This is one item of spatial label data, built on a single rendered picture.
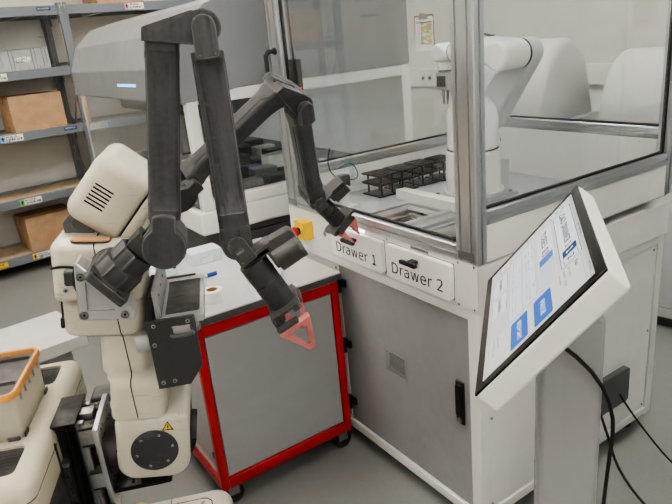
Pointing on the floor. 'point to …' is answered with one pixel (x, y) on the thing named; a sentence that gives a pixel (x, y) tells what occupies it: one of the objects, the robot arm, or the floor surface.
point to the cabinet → (636, 394)
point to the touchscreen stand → (569, 423)
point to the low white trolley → (267, 375)
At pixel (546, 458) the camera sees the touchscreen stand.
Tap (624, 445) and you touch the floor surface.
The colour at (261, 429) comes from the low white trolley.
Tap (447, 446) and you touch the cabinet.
